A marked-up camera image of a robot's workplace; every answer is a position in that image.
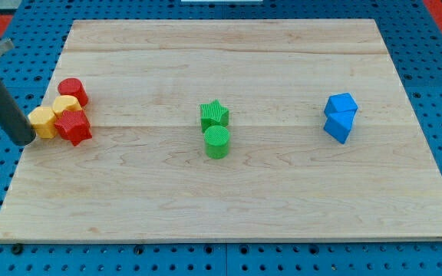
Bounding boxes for red cylinder block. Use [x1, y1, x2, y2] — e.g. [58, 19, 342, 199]
[58, 77, 88, 107]

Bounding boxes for blue cube block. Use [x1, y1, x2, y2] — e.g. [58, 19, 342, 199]
[324, 93, 358, 116]

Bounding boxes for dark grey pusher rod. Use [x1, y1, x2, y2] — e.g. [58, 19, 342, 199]
[0, 79, 36, 146]

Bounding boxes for wooden board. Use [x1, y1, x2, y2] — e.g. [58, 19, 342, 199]
[0, 19, 442, 244]

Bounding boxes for blue triangular block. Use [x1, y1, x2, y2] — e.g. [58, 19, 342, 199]
[324, 110, 356, 144]

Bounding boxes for green cylinder block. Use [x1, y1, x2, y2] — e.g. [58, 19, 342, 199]
[204, 125, 230, 159]

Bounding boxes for yellow hexagon block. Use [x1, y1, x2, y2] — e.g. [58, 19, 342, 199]
[28, 107, 58, 139]

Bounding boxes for red star block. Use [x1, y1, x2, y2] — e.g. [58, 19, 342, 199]
[54, 110, 92, 146]

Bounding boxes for green star block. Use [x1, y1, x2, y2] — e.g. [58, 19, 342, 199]
[200, 99, 229, 133]

